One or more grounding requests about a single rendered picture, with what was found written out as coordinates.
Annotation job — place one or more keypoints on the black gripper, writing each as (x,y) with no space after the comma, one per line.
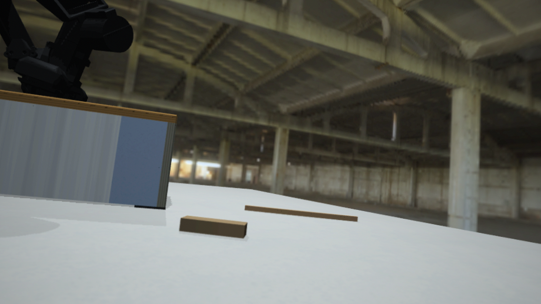
(60,77)

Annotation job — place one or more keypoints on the brown flat bar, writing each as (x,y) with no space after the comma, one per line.
(301,213)

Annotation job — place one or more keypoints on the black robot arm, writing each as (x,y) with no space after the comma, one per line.
(92,26)

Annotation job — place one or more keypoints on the brown rectangular block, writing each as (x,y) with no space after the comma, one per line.
(212,226)

